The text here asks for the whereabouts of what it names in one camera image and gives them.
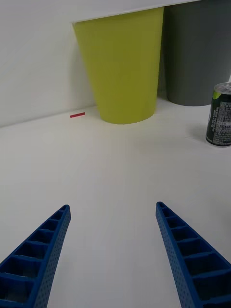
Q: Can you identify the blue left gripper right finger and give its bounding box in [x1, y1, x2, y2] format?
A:
[155, 201, 231, 308]

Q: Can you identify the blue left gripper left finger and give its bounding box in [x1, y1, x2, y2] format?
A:
[0, 204, 72, 308]

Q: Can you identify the black drink can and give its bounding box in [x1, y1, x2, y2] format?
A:
[205, 82, 231, 147]

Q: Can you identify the yellow-green plastic bin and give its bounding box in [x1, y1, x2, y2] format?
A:
[72, 6, 165, 125]

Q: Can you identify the grey plastic bin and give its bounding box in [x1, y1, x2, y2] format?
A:
[157, 0, 231, 107]

